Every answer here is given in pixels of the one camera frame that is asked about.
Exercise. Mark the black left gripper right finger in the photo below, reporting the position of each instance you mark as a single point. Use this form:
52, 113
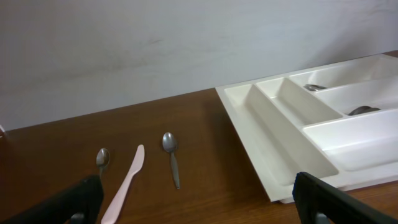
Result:
318, 202

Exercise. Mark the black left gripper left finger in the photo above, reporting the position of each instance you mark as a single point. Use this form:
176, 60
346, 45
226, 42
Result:
79, 203

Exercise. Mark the large metal spoon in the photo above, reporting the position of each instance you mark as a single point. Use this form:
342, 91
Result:
312, 87

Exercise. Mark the pink plastic knife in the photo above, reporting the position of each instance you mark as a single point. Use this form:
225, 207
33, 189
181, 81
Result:
112, 213

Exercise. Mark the white plastic cutlery tray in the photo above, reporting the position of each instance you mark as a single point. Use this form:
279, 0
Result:
286, 129

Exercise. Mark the metal fork in tray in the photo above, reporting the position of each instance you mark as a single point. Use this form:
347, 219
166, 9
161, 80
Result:
362, 109

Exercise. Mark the small teaspoon dark handle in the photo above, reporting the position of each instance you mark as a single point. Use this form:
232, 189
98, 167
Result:
169, 144

